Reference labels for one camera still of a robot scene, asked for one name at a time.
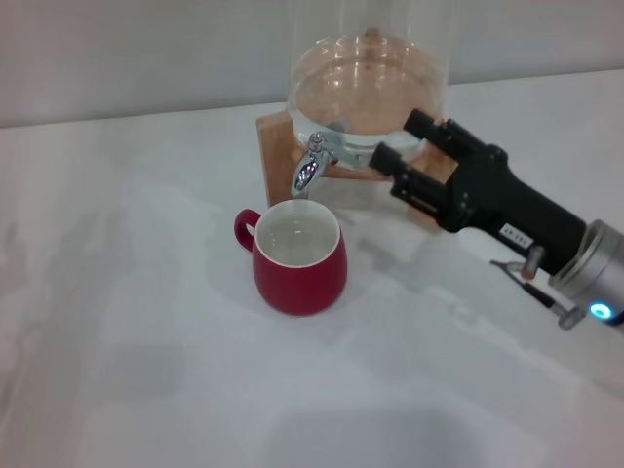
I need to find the black cable with metal plugs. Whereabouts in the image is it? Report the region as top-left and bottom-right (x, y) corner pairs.
(489, 245), (584, 332)

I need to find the wooden dispenser stand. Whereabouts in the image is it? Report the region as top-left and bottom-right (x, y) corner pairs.
(255, 27), (463, 231)

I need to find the clear glass dispenser jar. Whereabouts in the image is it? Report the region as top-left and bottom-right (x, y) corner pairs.
(285, 0), (452, 150)

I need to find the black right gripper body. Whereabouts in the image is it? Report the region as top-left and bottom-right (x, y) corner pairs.
(441, 143), (587, 275)

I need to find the red ceramic cup white inside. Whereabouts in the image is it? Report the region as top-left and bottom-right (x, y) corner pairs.
(233, 199), (349, 317)

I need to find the chrome faucet tap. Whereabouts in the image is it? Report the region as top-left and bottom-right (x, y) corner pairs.
(291, 131), (365, 198)

